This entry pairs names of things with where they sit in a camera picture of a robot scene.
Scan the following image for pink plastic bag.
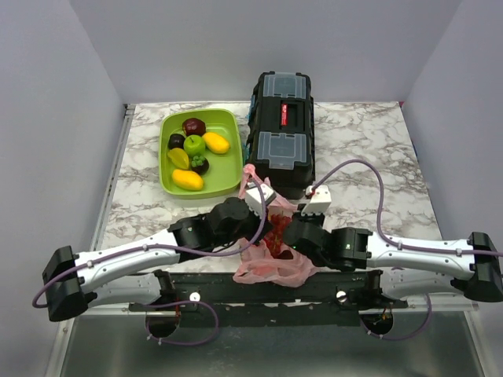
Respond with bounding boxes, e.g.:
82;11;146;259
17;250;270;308
232;163;320;288

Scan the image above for red fake grape bunch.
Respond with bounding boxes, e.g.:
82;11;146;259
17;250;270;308
264;214;293;260

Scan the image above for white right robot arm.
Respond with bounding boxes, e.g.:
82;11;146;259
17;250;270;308
283;216;502;308

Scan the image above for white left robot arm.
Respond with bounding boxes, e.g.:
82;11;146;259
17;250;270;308
32;197;266;322

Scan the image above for yellow fake mango lower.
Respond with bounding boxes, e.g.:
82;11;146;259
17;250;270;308
171;169;204;191

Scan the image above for yellow fake mango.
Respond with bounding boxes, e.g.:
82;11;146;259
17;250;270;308
202;132;230;155
171;169;204;191

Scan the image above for fake mangosteen green top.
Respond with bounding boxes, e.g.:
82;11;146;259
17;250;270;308
191;154;210;175

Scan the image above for yellow fake mango upper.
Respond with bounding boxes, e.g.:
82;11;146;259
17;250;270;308
202;132;230;155

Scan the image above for green fake apple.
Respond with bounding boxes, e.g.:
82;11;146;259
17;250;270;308
184;135;206;157

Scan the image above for yellow fake starfruit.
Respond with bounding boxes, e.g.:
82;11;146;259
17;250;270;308
167;148;190;170

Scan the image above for dark purple fake plum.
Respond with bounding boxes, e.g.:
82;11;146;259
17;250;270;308
167;134;185;150

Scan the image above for dark red fake apple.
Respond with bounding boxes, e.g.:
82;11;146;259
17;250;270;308
182;118;207;137

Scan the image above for green plastic tray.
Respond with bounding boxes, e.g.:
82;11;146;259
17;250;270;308
158;108;243;199

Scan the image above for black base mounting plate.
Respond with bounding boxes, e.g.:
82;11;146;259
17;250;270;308
129;271;395;331

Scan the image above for black plastic toolbox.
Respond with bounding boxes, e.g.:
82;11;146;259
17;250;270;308
245;71;315;199

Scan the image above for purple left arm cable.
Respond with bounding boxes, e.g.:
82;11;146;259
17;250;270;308
31;181;268;308

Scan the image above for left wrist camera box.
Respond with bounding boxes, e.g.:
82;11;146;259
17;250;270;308
244;183;276;217

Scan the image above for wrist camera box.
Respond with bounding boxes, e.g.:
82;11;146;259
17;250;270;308
301;185;332;215
244;183;276;217

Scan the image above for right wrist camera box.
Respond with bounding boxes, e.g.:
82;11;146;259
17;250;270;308
301;185;332;215

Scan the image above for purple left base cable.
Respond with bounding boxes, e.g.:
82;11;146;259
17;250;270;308
145;299;219;347

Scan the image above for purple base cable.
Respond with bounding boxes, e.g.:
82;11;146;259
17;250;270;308
358;294;432;342
145;299;219;347

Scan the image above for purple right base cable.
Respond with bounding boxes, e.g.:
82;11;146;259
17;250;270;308
358;294;432;342

